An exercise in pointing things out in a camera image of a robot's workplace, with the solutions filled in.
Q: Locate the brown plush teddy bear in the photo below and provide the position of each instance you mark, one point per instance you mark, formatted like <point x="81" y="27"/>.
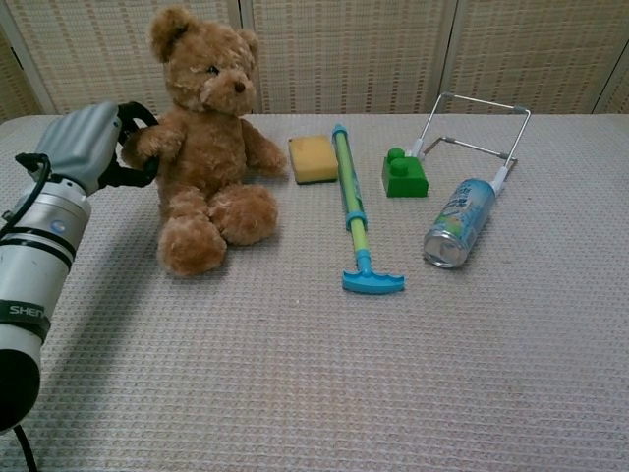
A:
<point x="211" y="162"/>

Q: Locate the woven folding screen panel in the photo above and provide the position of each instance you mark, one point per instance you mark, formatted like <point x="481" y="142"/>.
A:
<point x="98" y="49"/>
<point x="619" y="96"/>
<point x="12" y="93"/>
<point x="344" y="49"/>
<point x="531" y="49"/>

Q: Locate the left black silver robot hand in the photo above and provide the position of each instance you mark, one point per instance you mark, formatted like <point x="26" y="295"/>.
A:
<point x="78" y="142"/>

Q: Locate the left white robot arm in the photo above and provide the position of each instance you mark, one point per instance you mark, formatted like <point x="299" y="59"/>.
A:
<point x="34" y="265"/>

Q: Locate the green toy building block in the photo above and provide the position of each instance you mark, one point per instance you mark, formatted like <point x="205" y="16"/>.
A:
<point x="405" y="179"/>

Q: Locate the yellow sponge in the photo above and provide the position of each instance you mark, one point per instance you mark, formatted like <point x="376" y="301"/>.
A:
<point x="314" y="158"/>

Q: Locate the beige waffle weave tablecloth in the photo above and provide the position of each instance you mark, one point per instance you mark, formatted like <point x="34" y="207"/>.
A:
<point x="344" y="369"/>

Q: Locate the blue green drink can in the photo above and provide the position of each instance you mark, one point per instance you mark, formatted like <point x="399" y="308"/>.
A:
<point x="464" y="216"/>

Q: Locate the blue green water pump toy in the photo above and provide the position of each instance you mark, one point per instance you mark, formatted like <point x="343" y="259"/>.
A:
<point x="350" y="187"/>

